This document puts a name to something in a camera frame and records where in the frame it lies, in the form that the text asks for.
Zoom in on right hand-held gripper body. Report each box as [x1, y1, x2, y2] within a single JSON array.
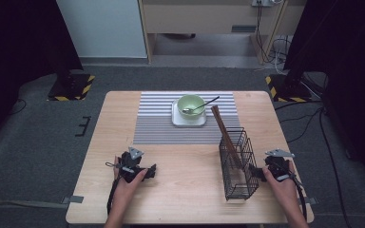
[[263, 148, 296, 182]]

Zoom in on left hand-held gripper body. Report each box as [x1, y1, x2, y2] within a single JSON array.
[[119, 146, 147, 183]]

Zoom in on black wire basket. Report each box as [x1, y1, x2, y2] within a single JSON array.
[[218, 126, 260, 201]]

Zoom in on person's left hand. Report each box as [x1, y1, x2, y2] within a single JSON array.
[[112, 155, 149, 204]]

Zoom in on person's right hand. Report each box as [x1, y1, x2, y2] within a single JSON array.
[[261, 161, 302, 207]]

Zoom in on grey striped placemat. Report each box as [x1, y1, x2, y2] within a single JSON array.
[[132, 91, 241, 145]]

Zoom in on grey tape piece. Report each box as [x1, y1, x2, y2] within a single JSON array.
[[298, 197, 318, 206], [61, 195, 85, 205]]

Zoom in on white square plate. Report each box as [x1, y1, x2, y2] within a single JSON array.
[[170, 98, 207, 127]]

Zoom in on pale green bowl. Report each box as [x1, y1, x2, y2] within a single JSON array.
[[176, 94, 207, 121]]

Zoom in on black stand with striped base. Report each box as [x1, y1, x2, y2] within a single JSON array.
[[47, 60, 96, 103], [264, 67, 313, 103]]

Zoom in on black curtain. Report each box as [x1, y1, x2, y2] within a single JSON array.
[[0, 0, 84, 150], [283, 0, 365, 191]]

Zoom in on grey power strip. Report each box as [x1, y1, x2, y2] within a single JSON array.
[[251, 0, 275, 8]]

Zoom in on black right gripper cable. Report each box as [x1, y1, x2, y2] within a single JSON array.
[[289, 175, 308, 221]]

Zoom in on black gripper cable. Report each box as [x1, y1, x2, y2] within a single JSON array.
[[289, 175, 308, 221], [106, 175, 122, 216]]

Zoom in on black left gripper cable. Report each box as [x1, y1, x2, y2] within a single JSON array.
[[106, 175, 122, 216]]

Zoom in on long black floor cable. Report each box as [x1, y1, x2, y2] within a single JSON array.
[[317, 107, 353, 228]]

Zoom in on metal spoon with black handle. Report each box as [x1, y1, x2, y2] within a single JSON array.
[[182, 95, 221, 115]]

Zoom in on white cable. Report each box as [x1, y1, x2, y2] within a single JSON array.
[[256, 34, 294, 75]]

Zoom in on thin black floor cable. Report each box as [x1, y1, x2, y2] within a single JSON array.
[[9, 98, 28, 116]]

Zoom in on black hanging cables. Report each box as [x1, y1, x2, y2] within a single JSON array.
[[256, 1, 277, 65]]

